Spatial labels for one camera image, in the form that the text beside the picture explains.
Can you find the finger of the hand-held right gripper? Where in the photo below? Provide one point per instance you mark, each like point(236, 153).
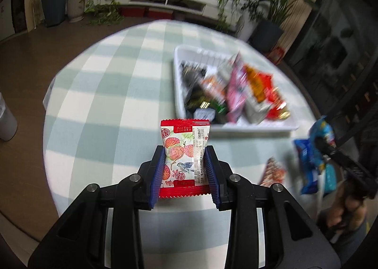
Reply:
point(327, 149)

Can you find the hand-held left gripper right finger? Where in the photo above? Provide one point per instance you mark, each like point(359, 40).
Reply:
point(212, 177)

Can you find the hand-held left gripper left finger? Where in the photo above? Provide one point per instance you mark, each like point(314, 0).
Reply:
point(156, 177)

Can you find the light blue snack packet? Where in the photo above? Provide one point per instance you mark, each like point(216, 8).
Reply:
point(324, 131)

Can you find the dark blue biscuit packet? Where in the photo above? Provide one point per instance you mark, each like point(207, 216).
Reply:
point(307, 168)

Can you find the red white fruit-print packet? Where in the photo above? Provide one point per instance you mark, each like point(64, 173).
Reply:
point(183, 153)

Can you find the red gold candy packet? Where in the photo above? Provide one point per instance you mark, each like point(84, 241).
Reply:
point(280, 114)

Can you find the dark green-edged snack packet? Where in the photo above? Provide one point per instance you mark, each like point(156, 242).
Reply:
point(220, 108)

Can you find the pink snack packet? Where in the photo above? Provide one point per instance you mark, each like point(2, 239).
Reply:
point(236, 91)

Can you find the white plastic tray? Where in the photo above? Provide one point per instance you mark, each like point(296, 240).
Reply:
point(178, 85)

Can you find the black snack packet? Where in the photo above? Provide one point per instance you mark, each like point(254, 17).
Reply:
point(192, 72)

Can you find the person's right hand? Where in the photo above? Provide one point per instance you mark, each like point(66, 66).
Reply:
point(351, 204)

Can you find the translucent orange snack packet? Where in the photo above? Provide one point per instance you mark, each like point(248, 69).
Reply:
point(273, 173)

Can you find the dark glass door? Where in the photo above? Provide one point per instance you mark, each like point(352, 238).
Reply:
point(339, 50)

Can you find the red cardboard box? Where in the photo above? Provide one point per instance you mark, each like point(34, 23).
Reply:
point(276, 54)

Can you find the large-leaf plant in dark pot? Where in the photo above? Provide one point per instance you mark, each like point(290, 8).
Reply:
point(265, 34)

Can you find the bamboo screen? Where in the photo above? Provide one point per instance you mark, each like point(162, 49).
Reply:
point(304, 0)

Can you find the leafy plant in tall white pot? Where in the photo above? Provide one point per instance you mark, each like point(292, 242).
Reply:
point(251, 12)

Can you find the white plastic bin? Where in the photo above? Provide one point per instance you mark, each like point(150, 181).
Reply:
point(6, 118)

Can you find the red storage box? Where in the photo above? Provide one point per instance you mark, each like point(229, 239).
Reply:
point(133, 12)
point(159, 14)

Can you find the trailing green plant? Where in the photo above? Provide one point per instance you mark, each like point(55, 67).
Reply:
point(229, 6)

